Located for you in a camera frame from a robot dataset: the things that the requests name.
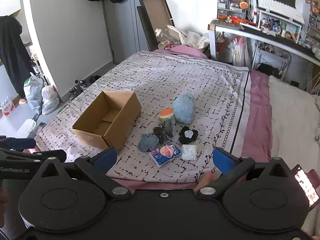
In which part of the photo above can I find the pink white plastic bag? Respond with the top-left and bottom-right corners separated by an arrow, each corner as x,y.
41,85 -> 60,115

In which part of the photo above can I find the white shopping bag under desk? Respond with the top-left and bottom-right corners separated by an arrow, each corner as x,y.
228,36 -> 246,67

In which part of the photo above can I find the white tissue pack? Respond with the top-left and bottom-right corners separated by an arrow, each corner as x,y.
181,145 -> 197,160

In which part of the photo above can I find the hamburger plush toy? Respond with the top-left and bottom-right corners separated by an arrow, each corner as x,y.
158,107 -> 174,122

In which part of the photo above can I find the red white bottle pack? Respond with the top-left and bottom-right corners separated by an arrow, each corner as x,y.
1,98 -> 15,116

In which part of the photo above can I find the smartphone with lit screen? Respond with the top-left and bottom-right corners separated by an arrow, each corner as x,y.
292,164 -> 319,211

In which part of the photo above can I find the white patterned bed cover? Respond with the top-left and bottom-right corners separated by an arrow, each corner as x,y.
35,52 -> 251,183

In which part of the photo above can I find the black hanging coat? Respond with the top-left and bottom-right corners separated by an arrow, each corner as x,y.
1,16 -> 34,99

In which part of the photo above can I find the blue fluffy plush toy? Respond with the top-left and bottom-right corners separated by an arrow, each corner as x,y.
173,92 -> 196,124

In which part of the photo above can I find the white keyboard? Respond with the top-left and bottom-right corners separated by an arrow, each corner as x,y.
257,0 -> 304,24

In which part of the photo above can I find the brown cardboard box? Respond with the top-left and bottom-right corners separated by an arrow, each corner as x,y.
72,90 -> 142,152

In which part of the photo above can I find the white wire rack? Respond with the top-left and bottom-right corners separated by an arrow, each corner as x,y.
251,41 -> 291,81

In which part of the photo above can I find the blue tissue pack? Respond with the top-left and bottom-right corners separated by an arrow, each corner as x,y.
149,142 -> 181,168

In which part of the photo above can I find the clear plastic drawer organizer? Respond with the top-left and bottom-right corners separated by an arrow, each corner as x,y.
217,0 -> 248,19

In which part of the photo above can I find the cream white blanket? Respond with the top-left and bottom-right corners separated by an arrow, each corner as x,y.
267,74 -> 320,237

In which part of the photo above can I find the clear bag with black items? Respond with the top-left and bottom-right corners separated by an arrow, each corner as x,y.
153,120 -> 175,144

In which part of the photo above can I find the grey white plastic bag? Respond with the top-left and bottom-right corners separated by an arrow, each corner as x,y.
23,73 -> 44,114

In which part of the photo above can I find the white plastic bags pile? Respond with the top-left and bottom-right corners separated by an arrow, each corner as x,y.
167,25 -> 209,51

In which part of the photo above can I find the blue denim fabric pouch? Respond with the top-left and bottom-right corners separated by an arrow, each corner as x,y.
138,133 -> 159,152

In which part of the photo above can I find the white desk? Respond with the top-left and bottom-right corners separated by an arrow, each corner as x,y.
208,20 -> 319,66

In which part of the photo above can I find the large flat cardboard box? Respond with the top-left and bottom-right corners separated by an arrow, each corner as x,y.
137,0 -> 174,51

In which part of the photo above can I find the clear plastic bottle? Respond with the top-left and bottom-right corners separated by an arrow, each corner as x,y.
155,28 -> 176,49

